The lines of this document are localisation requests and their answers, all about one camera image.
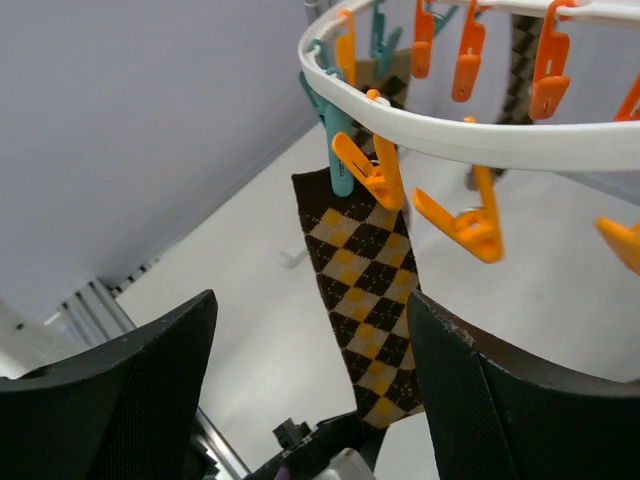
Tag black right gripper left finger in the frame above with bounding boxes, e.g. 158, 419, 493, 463
0, 289, 219, 480

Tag white and steel clothes rack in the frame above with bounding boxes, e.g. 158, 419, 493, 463
277, 248, 307, 269

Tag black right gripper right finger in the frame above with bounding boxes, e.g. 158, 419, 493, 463
407, 291, 639, 479

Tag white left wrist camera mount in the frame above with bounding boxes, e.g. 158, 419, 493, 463
318, 448, 376, 480

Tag brown argyle sock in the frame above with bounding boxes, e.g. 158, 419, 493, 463
292, 169, 423, 431
350, 49, 411, 162
464, 13, 546, 191

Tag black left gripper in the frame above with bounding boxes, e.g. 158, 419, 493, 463
254, 412, 388, 480

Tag white round clip hanger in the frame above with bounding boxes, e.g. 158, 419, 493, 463
297, 1, 639, 263

